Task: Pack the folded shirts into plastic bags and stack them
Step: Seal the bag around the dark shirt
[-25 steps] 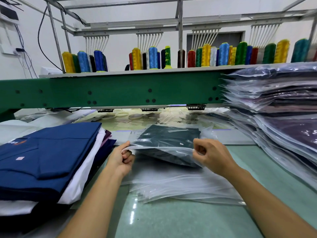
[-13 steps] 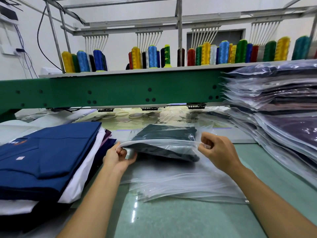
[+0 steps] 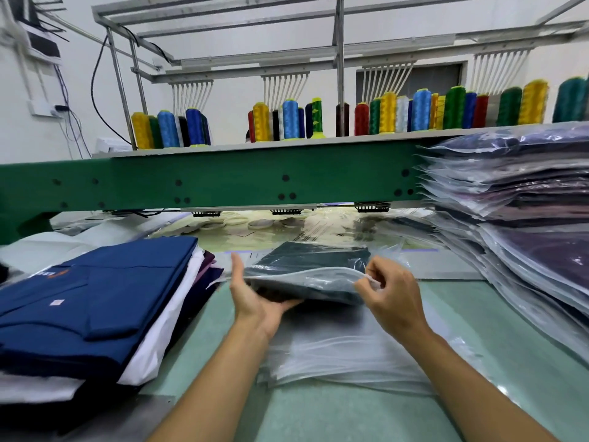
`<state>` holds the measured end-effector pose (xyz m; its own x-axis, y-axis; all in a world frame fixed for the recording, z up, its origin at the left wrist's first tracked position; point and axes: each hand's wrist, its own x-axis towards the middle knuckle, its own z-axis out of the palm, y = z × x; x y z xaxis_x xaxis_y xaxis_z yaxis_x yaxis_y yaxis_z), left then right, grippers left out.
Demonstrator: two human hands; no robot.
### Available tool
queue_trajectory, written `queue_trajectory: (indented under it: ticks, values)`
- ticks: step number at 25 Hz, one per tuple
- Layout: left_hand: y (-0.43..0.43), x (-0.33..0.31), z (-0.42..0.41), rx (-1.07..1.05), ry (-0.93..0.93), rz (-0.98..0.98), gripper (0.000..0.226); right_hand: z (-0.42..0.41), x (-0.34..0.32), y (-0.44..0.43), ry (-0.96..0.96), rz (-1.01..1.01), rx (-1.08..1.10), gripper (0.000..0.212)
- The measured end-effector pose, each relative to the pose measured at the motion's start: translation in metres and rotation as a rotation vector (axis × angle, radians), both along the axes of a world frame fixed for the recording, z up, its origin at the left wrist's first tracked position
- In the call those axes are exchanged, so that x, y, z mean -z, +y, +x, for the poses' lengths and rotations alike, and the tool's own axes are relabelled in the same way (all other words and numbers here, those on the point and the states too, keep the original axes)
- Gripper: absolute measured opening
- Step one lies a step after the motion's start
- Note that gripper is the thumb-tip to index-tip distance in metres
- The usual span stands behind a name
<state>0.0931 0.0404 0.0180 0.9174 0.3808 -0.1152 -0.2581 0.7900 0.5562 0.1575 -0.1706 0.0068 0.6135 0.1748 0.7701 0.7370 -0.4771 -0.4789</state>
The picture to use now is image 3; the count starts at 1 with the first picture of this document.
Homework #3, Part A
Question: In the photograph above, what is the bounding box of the person's left hand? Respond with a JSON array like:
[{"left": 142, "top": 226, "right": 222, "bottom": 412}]
[{"left": 228, "top": 253, "right": 305, "bottom": 341}]

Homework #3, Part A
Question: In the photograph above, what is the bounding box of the person's right hand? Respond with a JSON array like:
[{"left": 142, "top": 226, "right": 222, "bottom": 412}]
[{"left": 353, "top": 255, "right": 434, "bottom": 344}]

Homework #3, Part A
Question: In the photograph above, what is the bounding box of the stack of plastic bags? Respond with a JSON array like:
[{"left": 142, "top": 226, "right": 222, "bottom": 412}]
[{"left": 258, "top": 297, "right": 489, "bottom": 397}]

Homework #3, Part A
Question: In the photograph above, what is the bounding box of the dark green shirt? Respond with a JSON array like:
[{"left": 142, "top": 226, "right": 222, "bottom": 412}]
[{"left": 250, "top": 241, "right": 371, "bottom": 300}]

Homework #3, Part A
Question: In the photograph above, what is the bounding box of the stack of bagged garments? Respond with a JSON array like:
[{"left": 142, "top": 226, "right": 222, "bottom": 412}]
[{"left": 418, "top": 122, "right": 589, "bottom": 365}]

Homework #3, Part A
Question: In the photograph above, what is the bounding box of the person's right forearm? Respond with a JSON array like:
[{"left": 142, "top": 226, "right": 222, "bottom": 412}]
[{"left": 400, "top": 328, "right": 558, "bottom": 442}]

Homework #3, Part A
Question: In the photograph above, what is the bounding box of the person's left forearm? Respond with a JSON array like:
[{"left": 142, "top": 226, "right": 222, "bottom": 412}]
[{"left": 147, "top": 325, "right": 277, "bottom": 442}]

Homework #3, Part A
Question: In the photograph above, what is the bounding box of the green machine beam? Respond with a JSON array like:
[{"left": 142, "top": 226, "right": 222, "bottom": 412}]
[{"left": 0, "top": 138, "right": 443, "bottom": 245}]

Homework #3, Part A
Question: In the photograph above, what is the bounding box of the row of coloured thread spools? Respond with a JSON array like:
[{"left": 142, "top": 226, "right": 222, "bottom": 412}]
[{"left": 131, "top": 76, "right": 589, "bottom": 151}]

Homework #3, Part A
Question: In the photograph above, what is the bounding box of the white box device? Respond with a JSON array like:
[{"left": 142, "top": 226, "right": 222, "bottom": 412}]
[{"left": 94, "top": 138, "right": 134, "bottom": 157}]

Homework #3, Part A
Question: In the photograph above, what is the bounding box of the grey metal thread rack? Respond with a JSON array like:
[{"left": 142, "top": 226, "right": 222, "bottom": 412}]
[{"left": 92, "top": 0, "right": 589, "bottom": 148}]

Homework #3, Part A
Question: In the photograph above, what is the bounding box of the black hanging cable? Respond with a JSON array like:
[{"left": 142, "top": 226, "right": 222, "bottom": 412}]
[{"left": 90, "top": 36, "right": 137, "bottom": 148}]

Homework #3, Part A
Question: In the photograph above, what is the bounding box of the white wall socket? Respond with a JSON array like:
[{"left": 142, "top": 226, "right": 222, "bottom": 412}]
[{"left": 29, "top": 101, "right": 70, "bottom": 118}]

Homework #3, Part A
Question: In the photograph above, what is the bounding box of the wall router with antennas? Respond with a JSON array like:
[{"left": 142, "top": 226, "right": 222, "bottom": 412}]
[{"left": 7, "top": 0, "right": 70, "bottom": 65}]

